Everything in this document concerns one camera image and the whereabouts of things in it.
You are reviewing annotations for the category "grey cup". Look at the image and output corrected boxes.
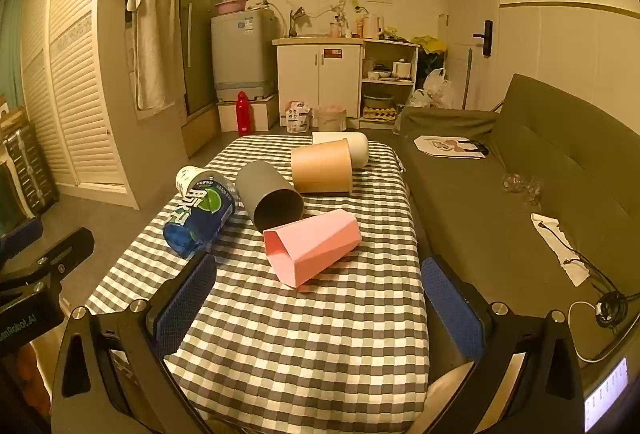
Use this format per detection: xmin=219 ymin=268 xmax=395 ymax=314
xmin=235 ymin=160 xmax=305 ymax=231

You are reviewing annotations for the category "olive green sofa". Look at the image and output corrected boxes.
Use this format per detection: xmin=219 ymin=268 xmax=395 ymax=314
xmin=395 ymin=74 xmax=640 ymax=365

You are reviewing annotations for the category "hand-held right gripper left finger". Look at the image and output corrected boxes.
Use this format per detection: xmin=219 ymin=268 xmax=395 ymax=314
xmin=50 ymin=253 xmax=218 ymax=434

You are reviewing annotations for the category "white cup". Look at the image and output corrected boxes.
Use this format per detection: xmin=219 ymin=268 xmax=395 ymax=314
xmin=312 ymin=131 xmax=369 ymax=171

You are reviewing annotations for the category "ribbed suitcase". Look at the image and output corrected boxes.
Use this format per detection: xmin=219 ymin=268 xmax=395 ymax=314
xmin=0 ymin=120 xmax=59 ymax=218

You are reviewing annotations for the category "white hanging towel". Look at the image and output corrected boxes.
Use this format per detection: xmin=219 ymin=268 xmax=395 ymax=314
xmin=133 ymin=0 xmax=179 ymax=111

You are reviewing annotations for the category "blue labelled plastic bottle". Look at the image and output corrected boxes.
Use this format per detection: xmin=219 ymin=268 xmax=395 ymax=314
xmin=163 ymin=165 xmax=237 ymax=260

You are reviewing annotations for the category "pink trash bin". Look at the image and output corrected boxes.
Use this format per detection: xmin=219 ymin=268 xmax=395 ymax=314
xmin=314 ymin=105 xmax=348 ymax=133

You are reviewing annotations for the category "tan cup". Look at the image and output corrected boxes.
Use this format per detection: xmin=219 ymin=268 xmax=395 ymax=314
xmin=291 ymin=138 xmax=354 ymax=194

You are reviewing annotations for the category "grey checkered tablecloth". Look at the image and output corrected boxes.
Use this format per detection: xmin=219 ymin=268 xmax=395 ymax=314
xmin=85 ymin=134 xmax=431 ymax=434

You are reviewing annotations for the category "white cable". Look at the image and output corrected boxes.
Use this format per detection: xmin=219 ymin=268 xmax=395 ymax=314
xmin=567 ymin=301 xmax=622 ymax=363

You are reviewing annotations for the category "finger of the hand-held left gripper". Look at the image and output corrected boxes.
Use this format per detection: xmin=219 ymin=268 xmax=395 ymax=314
xmin=0 ymin=218 xmax=45 ymax=261
xmin=0 ymin=226 xmax=96 ymax=301

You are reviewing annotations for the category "white sink cabinet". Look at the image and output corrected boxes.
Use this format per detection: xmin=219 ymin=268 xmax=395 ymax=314
xmin=273 ymin=38 xmax=365 ymax=121

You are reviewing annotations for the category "grey washing machine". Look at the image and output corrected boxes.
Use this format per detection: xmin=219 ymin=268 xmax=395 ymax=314
xmin=210 ymin=9 xmax=277 ymax=101

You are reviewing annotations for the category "white cloth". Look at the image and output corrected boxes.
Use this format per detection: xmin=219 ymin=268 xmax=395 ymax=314
xmin=530 ymin=213 xmax=591 ymax=288

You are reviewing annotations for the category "wooden broom stick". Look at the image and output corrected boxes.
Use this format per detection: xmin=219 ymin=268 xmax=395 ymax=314
xmin=462 ymin=46 xmax=474 ymax=110

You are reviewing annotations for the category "glass shower door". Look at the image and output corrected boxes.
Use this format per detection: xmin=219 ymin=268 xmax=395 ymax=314
xmin=178 ymin=0 xmax=229 ymax=118

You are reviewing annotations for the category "black cable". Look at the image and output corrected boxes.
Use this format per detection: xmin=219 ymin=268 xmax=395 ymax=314
xmin=537 ymin=219 xmax=629 ymax=328

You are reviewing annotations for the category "white louvred wardrobe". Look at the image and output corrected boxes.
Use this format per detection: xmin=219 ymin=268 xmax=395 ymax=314
xmin=19 ymin=0 xmax=142 ymax=211

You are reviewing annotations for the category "open white shelf unit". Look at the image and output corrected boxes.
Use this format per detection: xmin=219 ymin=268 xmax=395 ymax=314
xmin=360 ymin=39 xmax=420 ymax=126

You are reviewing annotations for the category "device with lit panel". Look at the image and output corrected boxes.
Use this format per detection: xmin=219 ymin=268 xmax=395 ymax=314
xmin=581 ymin=356 xmax=632 ymax=434

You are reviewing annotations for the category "white washing machine stand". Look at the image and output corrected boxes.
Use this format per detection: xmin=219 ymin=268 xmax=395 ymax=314
xmin=217 ymin=93 xmax=280 ymax=133

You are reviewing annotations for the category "pink electric kettle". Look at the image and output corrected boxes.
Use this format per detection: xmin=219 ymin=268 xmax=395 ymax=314
xmin=362 ymin=14 xmax=385 ymax=40

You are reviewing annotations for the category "black door handle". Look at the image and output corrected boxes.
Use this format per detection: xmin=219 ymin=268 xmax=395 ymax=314
xmin=472 ymin=20 xmax=494 ymax=59

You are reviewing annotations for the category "white printed pouch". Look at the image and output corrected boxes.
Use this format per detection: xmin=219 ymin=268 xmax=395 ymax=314
xmin=285 ymin=101 xmax=310 ymax=134

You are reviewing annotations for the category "metal pot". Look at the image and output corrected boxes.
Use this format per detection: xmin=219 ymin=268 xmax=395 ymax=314
xmin=362 ymin=92 xmax=396 ymax=110

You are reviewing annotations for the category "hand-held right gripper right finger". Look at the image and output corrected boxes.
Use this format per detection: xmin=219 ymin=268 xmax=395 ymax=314
xmin=421 ymin=256 xmax=587 ymax=434

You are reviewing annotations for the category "clear crumpled plastic wrap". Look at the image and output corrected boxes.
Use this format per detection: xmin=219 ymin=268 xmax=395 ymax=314
xmin=502 ymin=173 xmax=544 ymax=205

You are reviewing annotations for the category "white plastic bag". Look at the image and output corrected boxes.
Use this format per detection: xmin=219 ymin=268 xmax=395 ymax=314
xmin=408 ymin=68 xmax=454 ymax=109

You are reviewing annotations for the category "pink faceted cup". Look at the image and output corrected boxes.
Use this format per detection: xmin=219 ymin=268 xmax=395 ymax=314
xmin=263 ymin=208 xmax=362 ymax=289

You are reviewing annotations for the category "red bottle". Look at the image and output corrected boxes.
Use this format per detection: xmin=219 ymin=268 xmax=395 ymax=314
xmin=236 ymin=91 xmax=253 ymax=136

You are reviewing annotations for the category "yellow bundle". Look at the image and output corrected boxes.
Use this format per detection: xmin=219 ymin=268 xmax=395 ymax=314
xmin=410 ymin=34 xmax=448 ymax=55

